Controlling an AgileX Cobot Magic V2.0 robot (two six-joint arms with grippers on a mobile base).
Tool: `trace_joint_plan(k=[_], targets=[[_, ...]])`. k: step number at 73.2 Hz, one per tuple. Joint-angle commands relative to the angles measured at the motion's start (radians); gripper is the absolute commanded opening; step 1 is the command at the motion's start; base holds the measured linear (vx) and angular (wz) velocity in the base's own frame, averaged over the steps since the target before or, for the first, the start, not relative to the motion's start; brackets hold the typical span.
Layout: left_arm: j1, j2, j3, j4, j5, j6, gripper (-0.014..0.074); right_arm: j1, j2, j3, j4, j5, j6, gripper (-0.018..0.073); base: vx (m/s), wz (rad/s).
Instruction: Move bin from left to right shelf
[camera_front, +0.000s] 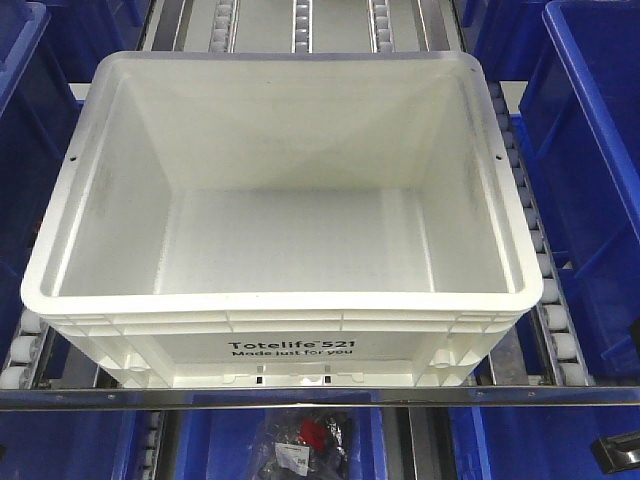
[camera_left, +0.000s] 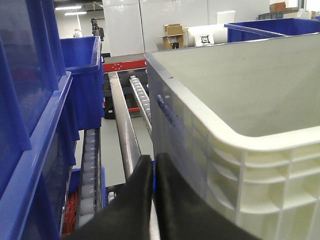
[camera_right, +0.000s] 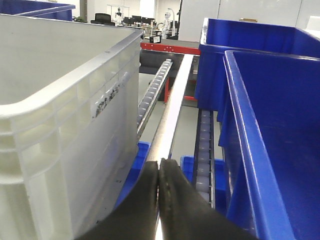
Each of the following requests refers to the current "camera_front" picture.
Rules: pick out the white plastic tote bin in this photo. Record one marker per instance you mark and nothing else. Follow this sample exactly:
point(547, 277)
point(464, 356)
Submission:
point(285, 220)

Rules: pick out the blue bin lower centre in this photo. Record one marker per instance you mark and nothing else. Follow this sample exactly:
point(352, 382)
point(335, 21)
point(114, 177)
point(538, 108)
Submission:
point(216, 444)

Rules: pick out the blue bin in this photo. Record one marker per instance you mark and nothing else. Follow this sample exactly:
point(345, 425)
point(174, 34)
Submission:
point(72, 444)
point(216, 444)
point(536, 442)

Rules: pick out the blue bin lower right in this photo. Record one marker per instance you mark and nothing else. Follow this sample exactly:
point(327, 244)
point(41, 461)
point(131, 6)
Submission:
point(536, 442)

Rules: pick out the blue bin right shelf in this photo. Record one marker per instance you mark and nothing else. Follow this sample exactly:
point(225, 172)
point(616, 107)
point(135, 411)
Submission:
point(580, 111)

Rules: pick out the blue bin shelf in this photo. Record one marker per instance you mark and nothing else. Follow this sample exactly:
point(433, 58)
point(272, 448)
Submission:
point(38, 116)
point(580, 111)

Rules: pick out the blue bin left shelf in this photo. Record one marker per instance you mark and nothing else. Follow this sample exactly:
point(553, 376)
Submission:
point(38, 116)

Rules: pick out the blue bin lower left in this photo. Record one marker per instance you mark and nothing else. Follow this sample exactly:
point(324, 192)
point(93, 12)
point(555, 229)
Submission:
point(72, 444)

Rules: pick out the clear bag with parts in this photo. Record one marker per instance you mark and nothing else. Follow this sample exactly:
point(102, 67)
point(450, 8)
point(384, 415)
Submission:
point(302, 444)

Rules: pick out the right white roller track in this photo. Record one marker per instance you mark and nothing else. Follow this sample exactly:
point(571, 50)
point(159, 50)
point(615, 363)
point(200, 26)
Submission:
point(556, 338)

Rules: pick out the metal shelf front rail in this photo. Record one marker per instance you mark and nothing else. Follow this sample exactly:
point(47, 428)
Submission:
point(174, 399)

